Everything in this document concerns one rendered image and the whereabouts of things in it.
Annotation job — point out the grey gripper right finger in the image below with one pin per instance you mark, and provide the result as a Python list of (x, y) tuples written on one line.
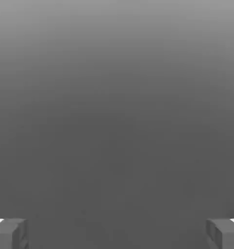
[(226, 234)]

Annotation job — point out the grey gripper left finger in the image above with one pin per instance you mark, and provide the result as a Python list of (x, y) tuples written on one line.
[(6, 234)]

